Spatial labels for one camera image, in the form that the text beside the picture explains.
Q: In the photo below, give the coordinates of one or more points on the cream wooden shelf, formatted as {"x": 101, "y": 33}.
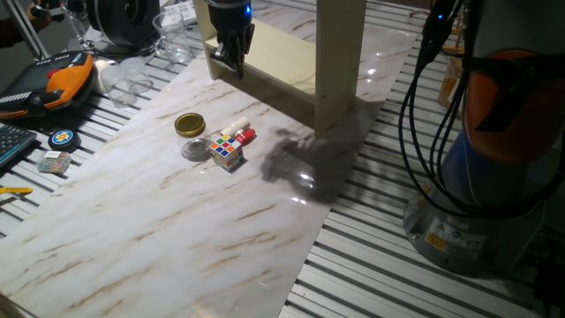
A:
{"x": 337, "y": 66}

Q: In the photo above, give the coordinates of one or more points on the round black puck blue logo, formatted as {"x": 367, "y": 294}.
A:
{"x": 64, "y": 139}

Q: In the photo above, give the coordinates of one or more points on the orange black teach pendant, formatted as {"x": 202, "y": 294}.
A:
{"x": 66, "y": 84}

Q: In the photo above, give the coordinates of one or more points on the clear plastic cup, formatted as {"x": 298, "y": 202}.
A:
{"x": 117, "y": 86}
{"x": 139, "y": 75}

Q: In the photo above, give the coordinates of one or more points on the wooden slat rack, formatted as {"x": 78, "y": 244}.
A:
{"x": 452, "y": 46}

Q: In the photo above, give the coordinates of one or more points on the operator bare hand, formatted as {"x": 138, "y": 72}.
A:
{"x": 39, "y": 18}

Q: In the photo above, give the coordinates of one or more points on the small red object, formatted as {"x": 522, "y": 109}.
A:
{"x": 246, "y": 137}

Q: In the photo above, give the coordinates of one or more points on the white power strip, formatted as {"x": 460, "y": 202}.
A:
{"x": 178, "y": 9}

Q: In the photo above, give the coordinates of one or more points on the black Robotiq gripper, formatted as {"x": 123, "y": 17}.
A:
{"x": 230, "y": 22}

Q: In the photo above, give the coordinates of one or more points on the clear glass beaker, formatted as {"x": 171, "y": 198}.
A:
{"x": 173, "y": 37}

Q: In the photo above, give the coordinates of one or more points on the glass jar gold lid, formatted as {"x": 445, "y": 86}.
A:
{"x": 192, "y": 137}

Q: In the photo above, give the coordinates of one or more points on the silver metal stand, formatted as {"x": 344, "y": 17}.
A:
{"x": 81, "y": 26}

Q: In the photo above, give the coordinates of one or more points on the multicoloured Rubik's cube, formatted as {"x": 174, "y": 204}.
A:
{"x": 227, "y": 153}

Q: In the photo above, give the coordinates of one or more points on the clear box coloured clips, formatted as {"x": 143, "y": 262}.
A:
{"x": 54, "y": 162}

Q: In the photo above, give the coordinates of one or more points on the white ball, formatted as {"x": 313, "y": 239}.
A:
{"x": 100, "y": 70}

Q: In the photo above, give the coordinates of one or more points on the marble patterned mat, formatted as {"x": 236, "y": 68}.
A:
{"x": 176, "y": 229}

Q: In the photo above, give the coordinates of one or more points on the forearm in dark red sleeve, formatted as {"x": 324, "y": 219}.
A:
{"x": 12, "y": 33}

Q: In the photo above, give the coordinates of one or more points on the aluminium profile pole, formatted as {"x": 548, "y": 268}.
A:
{"x": 28, "y": 31}

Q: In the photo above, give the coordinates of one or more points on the black filament spool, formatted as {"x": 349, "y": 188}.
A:
{"x": 123, "y": 20}

